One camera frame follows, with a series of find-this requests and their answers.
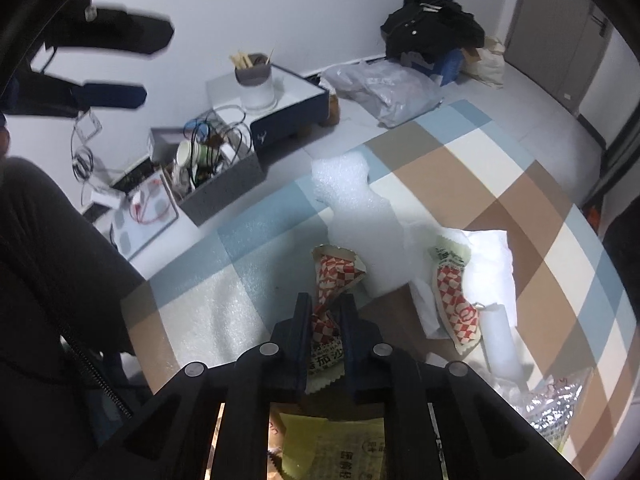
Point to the person's dark pants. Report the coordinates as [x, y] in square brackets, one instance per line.
[50, 285]

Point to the wooden chopsticks bundle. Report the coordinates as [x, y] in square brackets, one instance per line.
[242, 59]

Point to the white foam sheet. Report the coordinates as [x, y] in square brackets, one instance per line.
[360, 220]

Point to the red checkered wrapper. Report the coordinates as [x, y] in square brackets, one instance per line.
[455, 300]
[332, 270]

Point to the white folded tissue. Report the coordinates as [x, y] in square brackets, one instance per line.
[492, 265]

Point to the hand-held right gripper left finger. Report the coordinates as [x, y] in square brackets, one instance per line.
[295, 360]

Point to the grey chopstick holder cup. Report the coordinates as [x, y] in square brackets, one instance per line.
[252, 74]

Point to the black clothes pile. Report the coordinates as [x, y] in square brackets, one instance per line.
[425, 20]

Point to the white foam roll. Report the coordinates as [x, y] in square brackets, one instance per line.
[500, 345]

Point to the white power adapter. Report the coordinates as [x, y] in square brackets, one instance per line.
[105, 199]

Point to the flat red checkered wrapper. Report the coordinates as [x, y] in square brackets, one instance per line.
[455, 300]

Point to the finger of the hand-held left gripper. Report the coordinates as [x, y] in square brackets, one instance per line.
[110, 96]
[125, 32]

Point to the small yellow packet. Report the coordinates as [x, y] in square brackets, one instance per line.
[340, 450]

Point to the wall socket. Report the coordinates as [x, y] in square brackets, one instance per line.
[89, 125]

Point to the grey storage box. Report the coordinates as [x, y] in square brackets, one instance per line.
[225, 190]

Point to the white navy box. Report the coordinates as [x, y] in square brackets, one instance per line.
[295, 105]

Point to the paper cup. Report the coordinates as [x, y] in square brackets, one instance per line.
[186, 156]

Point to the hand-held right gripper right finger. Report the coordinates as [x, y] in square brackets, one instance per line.
[350, 355]

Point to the blue box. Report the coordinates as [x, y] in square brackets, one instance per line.
[450, 67]

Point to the grey door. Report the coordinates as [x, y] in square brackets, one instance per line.
[550, 20]

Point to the white tray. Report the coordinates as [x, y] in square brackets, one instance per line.
[150, 230]

